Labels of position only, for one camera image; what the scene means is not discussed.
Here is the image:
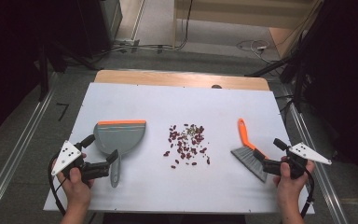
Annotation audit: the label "orange-handled grey brush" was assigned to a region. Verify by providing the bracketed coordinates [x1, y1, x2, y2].
[230, 118, 269, 183]

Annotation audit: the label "white floor cable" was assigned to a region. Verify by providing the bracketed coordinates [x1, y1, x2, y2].
[236, 38, 273, 62]

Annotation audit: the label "person's left hand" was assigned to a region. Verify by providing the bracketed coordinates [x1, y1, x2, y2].
[55, 167, 96, 211]

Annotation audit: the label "black floor cables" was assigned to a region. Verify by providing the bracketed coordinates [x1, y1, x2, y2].
[99, 0, 195, 57]

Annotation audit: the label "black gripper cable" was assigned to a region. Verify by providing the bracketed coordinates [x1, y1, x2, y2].
[47, 152, 68, 217]
[299, 167, 316, 218]

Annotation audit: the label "black stand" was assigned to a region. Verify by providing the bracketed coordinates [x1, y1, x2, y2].
[36, 40, 99, 103]
[244, 31, 307, 113]

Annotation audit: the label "grey dustpan with orange lip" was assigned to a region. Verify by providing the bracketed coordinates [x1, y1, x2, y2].
[92, 119, 147, 189]

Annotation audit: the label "light wooden furniture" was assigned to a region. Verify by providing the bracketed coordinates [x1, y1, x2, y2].
[172, 0, 324, 49]

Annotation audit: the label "dark cabinet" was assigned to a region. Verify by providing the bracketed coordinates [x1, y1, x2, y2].
[76, 0, 124, 59]

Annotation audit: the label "person's right hand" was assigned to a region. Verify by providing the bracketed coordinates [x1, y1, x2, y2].
[272, 161, 316, 215]

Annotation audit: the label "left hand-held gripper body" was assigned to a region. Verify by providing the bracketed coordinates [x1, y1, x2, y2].
[50, 140, 111, 183]

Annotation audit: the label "white table board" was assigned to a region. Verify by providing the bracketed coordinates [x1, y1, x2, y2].
[43, 82, 315, 216]

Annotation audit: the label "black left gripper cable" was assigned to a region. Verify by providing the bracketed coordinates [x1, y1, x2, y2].
[47, 152, 68, 217]

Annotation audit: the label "wooden table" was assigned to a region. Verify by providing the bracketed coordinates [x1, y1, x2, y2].
[93, 69, 270, 91]

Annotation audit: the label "metal floor rail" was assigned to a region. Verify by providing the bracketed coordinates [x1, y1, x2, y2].
[283, 92, 351, 224]
[0, 72, 60, 224]

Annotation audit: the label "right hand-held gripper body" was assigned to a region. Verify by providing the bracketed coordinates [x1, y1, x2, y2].
[262, 142, 333, 180]

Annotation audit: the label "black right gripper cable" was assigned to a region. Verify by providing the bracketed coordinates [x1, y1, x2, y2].
[299, 167, 316, 218]

